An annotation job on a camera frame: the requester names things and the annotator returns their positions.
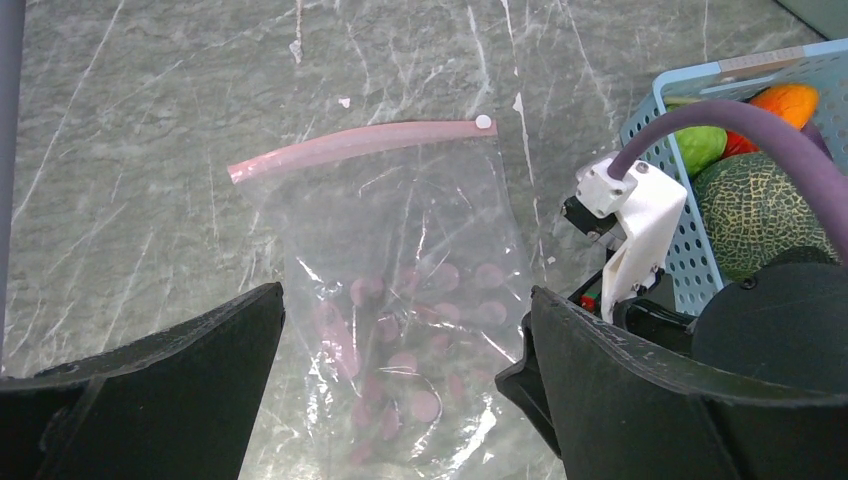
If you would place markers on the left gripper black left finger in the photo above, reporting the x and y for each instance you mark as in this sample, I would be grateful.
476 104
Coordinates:
177 404

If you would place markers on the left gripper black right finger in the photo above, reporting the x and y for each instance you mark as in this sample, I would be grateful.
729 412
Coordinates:
611 405

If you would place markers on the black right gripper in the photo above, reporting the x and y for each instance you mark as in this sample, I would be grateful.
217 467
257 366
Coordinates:
783 328

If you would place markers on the orange mango fruit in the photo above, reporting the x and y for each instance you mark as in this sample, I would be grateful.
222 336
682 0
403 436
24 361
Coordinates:
796 104

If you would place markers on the clear zip top bag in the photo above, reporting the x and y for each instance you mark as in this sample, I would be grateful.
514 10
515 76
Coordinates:
405 279

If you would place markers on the netted green melon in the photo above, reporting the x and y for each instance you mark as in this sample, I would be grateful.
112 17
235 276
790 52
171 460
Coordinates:
753 214

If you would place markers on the green custard apple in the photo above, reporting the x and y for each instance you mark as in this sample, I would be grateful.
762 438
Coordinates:
700 147

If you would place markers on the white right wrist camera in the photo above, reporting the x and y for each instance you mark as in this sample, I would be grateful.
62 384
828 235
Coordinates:
635 218

